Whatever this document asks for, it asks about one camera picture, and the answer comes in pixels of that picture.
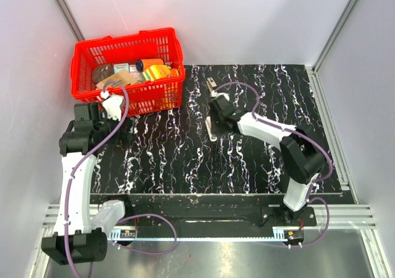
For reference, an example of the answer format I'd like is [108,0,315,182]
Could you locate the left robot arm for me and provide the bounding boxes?
[41,96,134,266]

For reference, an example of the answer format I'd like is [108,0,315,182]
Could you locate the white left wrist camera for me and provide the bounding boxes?
[100,91,125,121]

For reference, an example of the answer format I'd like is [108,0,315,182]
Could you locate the teal label small box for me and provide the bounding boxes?
[113,63,130,73]

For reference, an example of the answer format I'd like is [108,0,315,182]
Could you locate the orange blue-capped bottle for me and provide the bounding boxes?
[135,59,164,72]

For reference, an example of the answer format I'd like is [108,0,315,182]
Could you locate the brown cardboard package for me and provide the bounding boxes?
[96,70,138,90]

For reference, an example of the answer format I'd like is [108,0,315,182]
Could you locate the dark round pouch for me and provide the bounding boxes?
[92,64,115,85]

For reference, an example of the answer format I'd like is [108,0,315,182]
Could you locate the yellow green box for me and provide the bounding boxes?
[142,64,171,82]

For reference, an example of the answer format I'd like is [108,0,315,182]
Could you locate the red plastic basket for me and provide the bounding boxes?
[70,28,186,116]

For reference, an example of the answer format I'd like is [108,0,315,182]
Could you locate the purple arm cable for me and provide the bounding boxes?
[64,80,178,278]
[212,82,334,248]

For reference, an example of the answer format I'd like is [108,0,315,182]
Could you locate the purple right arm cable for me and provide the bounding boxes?
[212,82,334,248]

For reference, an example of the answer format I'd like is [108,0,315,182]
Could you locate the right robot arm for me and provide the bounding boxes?
[205,92,330,226]

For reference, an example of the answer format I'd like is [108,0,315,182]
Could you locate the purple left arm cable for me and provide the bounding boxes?
[64,80,178,278]

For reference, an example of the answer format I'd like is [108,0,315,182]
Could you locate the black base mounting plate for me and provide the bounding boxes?
[91,194,317,240]

